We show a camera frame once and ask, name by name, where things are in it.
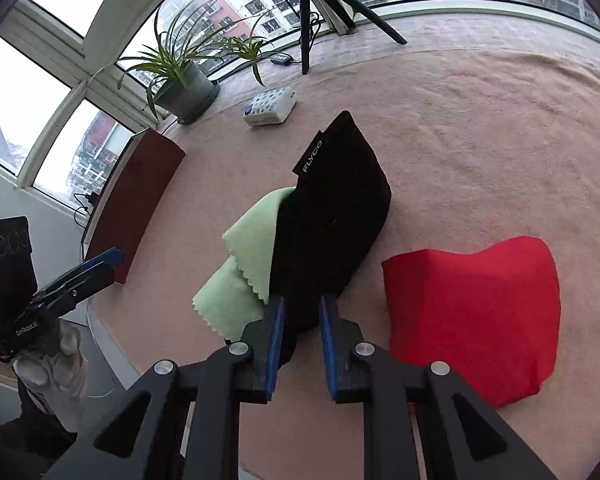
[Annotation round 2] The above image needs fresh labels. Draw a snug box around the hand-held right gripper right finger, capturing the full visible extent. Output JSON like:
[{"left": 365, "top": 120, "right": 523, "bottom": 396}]
[{"left": 319, "top": 294, "right": 556, "bottom": 480}]

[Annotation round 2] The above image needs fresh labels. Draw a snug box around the black power adapter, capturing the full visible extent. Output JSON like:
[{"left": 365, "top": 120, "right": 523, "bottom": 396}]
[{"left": 72, "top": 190, "right": 102, "bottom": 222}]

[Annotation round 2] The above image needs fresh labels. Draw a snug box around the red fabric bag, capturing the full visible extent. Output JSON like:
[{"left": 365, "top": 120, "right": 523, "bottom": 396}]
[{"left": 381, "top": 235, "right": 562, "bottom": 409}]

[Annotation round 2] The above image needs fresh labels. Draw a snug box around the black drawstring pouch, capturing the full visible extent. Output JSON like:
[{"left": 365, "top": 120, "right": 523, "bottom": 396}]
[{"left": 267, "top": 110, "right": 392, "bottom": 361}]

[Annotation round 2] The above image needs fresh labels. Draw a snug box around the black ring light cable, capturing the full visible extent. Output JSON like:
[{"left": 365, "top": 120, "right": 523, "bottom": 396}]
[{"left": 260, "top": 0, "right": 327, "bottom": 68}]

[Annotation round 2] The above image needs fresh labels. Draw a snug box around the white window frame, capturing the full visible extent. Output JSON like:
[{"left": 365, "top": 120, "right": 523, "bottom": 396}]
[{"left": 0, "top": 0, "right": 600, "bottom": 191}]

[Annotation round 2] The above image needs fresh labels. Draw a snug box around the brown cardboard box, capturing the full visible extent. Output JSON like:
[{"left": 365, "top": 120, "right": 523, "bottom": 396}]
[{"left": 82, "top": 127, "right": 187, "bottom": 286}]

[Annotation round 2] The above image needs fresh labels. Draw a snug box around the pink towel mat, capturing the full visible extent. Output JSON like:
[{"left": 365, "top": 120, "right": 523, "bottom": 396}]
[{"left": 87, "top": 50, "right": 600, "bottom": 480}]

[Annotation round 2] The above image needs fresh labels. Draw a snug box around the green spider plant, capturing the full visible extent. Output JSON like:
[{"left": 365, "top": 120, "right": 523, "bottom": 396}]
[{"left": 117, "top": 0, "right": 276, "bottom": 121}]

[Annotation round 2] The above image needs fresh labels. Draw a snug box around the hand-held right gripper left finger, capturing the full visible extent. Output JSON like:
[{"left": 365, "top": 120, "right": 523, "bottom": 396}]
[{"left": 45, "top": 296, "right": 287, "bottom": 480}]

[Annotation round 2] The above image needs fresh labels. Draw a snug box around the person's left hand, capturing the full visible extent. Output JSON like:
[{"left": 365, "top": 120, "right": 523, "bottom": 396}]
[{"left": 12, "top": 320, "right": 88, "bottom": 433}]

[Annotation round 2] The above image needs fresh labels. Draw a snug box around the light green cleaning cloth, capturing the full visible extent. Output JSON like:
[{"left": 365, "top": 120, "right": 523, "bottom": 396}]
[{"left": 192, "top": 186, "right": 297, "bottom": 341}]

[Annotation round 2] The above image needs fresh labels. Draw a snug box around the grey pot saucer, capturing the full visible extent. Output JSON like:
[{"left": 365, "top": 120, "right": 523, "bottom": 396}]
[{"left": 175, "top": 82, "right": 222, "bottom": 126}]

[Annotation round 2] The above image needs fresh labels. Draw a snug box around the grey plant pot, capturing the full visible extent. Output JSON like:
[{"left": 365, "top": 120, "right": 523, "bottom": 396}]
[{"left": 152, "top": 60, "right": 220, "bottom": 120}]

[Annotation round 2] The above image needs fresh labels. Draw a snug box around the white dotted tissue pack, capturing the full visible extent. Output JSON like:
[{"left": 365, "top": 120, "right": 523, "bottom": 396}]
[{"left": 243, "top": 86, "right": 297, "bottom": 127}]

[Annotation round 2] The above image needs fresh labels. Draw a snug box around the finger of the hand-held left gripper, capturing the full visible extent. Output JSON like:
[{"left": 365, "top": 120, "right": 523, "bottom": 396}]
[
  {"left": 42, "top": 247, "right": 125, "bottom": 293},
  {"left": 15, "top": 262, "right": 116, "bottom": 322}
]

